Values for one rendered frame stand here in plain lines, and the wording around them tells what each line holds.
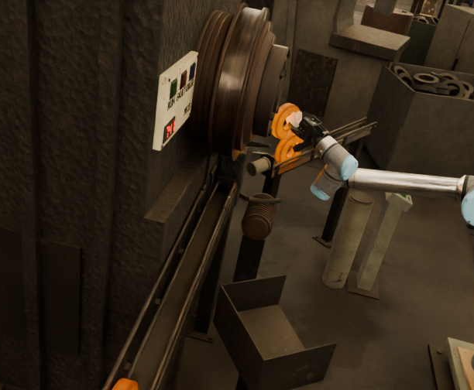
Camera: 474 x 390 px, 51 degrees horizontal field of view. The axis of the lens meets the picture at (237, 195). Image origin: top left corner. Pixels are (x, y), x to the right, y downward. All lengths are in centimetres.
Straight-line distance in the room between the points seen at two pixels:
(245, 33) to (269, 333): 82
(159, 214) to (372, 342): 142
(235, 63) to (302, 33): 294
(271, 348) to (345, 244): 119
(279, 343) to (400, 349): 115
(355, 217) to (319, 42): 215
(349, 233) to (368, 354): 56
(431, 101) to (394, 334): 175
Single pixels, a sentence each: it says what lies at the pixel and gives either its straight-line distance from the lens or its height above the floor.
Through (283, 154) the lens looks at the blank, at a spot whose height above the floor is 71.
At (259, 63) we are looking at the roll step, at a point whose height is 123.
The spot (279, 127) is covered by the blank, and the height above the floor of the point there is 84.
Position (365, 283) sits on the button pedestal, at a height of 5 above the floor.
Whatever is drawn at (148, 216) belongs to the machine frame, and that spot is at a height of 87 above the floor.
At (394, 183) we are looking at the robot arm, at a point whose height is 76.
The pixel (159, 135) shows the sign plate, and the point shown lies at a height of 110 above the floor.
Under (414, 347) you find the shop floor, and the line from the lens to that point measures 252.
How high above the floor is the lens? 158
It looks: 29 degrees down
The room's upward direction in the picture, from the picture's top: 11 degrees clockwise
